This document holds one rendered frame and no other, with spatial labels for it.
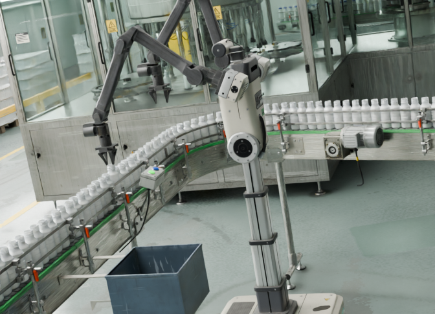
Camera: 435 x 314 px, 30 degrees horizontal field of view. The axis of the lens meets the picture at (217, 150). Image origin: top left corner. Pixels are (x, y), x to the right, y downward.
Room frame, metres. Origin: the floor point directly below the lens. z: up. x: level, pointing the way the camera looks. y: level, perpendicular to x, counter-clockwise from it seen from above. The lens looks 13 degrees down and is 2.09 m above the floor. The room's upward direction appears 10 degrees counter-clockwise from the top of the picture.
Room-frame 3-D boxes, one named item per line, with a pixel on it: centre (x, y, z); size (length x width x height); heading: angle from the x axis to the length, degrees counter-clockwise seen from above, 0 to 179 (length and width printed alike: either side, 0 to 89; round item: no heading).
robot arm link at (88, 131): (3.91, 0.57, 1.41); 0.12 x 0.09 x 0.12; 72
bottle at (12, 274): (2.95, 0.86, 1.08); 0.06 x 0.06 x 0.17
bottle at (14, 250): (3.00, 0.84, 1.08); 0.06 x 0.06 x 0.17
